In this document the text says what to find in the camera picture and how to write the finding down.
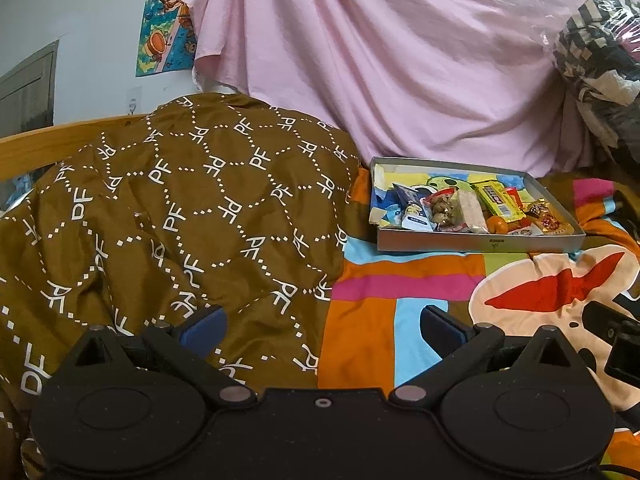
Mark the red and gold snack packet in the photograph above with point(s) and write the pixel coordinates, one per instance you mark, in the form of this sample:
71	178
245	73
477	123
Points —
556	222

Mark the cartoon wall poster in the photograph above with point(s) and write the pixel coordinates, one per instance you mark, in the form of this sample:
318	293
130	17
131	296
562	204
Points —
167	20

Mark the yellow snack packet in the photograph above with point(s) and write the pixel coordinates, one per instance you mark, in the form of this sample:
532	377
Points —
497	199

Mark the gold candy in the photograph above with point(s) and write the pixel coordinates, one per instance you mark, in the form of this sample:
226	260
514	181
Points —
537	210

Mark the white rice cracker packet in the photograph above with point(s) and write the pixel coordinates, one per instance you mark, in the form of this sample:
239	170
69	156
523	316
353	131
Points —
472	212

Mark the pink bed sheet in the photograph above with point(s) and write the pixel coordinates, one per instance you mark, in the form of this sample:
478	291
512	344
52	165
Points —
380	55

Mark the white packet with blue label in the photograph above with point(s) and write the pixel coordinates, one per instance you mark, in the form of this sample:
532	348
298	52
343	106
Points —
416	219

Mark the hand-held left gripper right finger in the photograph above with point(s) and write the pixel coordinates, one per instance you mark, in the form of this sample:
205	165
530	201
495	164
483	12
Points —
442	331

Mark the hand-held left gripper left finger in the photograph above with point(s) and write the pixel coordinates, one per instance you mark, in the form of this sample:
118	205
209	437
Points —
202	329

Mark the brown patterned quilt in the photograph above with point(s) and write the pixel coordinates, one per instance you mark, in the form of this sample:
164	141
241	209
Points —
175	220

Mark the plastic bag of clothes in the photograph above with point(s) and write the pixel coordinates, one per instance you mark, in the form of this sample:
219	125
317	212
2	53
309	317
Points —
600	55

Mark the clear packet of brown snacks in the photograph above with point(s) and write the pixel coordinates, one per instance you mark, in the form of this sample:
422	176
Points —
442	207

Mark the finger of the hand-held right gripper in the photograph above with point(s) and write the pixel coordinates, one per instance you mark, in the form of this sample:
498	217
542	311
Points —
602	320

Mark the large red snack packet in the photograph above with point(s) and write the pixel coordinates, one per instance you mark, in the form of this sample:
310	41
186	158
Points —
514	197

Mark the grey cardboard tray box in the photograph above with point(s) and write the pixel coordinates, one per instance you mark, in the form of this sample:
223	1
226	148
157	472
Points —
480	242

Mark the small orange mandarin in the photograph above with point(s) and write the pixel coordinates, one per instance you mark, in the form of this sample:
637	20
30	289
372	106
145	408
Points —
498	226

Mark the grey door frame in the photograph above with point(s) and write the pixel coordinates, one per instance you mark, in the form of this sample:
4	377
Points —
27	92

